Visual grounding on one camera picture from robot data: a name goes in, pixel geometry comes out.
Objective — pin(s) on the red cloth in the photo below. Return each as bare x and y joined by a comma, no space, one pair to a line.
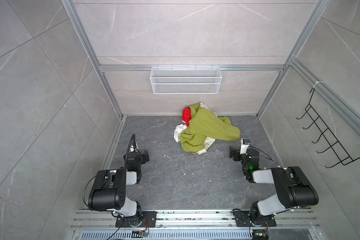
187,116

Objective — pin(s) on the plain white cloth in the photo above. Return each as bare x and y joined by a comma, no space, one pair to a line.
177,132

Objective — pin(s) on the aluminium mounting rail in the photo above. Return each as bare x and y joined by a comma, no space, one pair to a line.
298,224

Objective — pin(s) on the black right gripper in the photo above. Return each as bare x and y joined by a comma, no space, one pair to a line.
235,153

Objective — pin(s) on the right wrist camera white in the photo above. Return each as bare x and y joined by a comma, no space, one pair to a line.
245,144

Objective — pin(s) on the white printed cloth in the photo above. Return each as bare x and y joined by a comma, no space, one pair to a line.
208,141

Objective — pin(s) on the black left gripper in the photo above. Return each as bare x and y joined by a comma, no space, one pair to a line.
144,156

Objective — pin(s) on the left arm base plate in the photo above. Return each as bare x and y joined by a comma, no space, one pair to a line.
140,220

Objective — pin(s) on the green cloth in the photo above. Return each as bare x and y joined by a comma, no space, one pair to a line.
205,124

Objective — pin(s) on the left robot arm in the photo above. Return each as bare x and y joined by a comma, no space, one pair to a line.
108,192

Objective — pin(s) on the black wire hook rack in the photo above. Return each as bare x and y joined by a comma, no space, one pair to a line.
343,157

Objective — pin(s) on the white wire mesh basket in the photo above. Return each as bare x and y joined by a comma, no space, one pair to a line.
185,80

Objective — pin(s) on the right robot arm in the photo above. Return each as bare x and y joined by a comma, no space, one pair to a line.
293,189

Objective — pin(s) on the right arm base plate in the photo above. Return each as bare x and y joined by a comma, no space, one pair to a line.
249,219

